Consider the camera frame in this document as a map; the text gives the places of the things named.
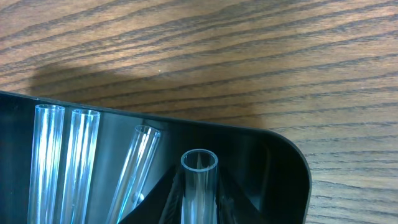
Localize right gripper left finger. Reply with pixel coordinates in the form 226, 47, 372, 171
119, 166, 183, 224

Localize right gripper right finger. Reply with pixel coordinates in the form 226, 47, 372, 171
216, 169, 269, 224

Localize black tray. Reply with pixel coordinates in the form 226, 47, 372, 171
0, 90, 313, 224

